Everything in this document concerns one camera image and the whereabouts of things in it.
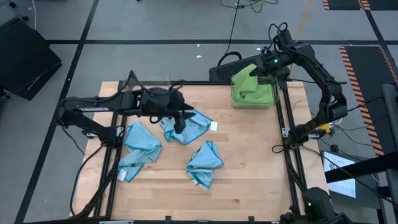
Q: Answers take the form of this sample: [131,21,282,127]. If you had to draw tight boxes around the black metal beam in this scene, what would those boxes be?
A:
[325,151,398,184]

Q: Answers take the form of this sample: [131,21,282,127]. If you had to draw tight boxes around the clear plastic basket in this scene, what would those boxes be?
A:
[229,73,281,110]
[122,72,172,94]

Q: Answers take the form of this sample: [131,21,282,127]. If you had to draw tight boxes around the black cable with loop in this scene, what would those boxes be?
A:
[216,0,244,67]

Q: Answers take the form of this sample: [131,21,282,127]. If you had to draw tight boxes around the black perforated computer case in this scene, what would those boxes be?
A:
[208,49,292,82]

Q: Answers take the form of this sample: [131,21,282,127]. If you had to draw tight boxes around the black mat with orange stripes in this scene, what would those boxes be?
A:
[338,45,398,157]
[322,0,398,12]

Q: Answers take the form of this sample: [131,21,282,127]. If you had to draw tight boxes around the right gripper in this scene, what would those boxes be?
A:
[249,43,295,85]

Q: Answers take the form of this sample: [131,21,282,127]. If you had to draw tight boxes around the grey metal post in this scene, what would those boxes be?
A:
[381,83,398,208]

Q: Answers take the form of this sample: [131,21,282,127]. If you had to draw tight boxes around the black leader arm with handle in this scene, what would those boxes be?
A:
[278,185,354,224]

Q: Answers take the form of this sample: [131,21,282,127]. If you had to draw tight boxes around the black equipment case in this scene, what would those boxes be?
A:
[0,17,63,102]

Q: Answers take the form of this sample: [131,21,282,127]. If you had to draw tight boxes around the blue microfiber towel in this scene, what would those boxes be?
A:
[185,140,224,191]
[117,121,163,184]
[160,108,214,146]

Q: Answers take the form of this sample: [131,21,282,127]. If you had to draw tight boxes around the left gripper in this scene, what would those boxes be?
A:
[142,86,197,135]

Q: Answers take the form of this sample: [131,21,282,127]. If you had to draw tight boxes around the yellow power cable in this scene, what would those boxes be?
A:
[294,0,314,43]

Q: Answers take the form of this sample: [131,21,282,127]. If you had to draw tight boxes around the black floor cable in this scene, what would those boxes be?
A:
[346,95,384,113]

